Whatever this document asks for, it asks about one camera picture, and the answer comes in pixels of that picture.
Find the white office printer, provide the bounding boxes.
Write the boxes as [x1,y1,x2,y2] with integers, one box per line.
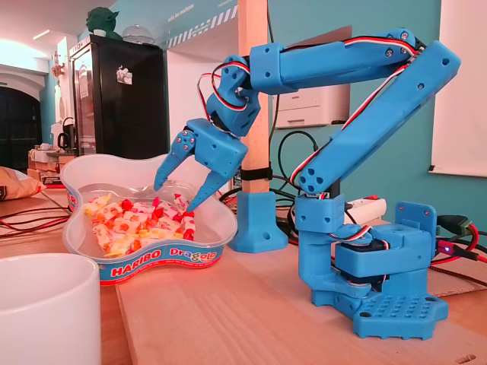
[272,84,352,129]

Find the white wall board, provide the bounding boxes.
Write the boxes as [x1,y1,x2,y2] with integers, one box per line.
[429,0,487,178]

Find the black fridge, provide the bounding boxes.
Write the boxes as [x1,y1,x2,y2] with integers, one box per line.
[69,33,170,164]

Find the green Yoda figure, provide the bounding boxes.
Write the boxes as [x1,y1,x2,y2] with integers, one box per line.
[85,6,123,41]

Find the large light wooden board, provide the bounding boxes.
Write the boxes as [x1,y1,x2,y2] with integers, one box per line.
[116,243,487,365]

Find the white power strip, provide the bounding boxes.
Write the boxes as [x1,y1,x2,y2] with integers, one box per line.
[344,195,388,225]

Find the red black braided cable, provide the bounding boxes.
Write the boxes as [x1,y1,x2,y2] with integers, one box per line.
[429,265,487,288]

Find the black velcro strap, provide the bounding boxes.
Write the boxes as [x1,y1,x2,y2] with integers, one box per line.
[239,167,273,182]

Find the black kettle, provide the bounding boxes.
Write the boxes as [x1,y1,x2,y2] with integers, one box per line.
[56,116,77,151]

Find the brown paper bag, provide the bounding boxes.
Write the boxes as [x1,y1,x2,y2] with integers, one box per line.
[0,166,47,202]

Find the clear Haribo candy tub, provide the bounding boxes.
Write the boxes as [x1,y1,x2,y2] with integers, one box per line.
[59,153,239,287]

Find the white ceramic mug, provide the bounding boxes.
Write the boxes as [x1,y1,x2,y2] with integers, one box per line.
[0,253,103,365]

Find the blue post base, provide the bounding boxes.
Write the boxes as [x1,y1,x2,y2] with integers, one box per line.
[227,189,290,253]

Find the wooden camera post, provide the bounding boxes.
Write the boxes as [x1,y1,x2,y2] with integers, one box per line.
[236,0,272,194]

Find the green terminal plug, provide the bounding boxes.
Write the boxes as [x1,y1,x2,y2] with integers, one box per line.
[437,214,473,233]

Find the wooden drawer cabinet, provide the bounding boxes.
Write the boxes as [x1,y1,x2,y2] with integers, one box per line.
[27,143,79,183]

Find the clear glass dome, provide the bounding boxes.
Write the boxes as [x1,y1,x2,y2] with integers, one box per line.
[122,24,156,46]

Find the red black flat box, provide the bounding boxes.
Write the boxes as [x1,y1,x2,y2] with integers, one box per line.
[40,174,65,189]

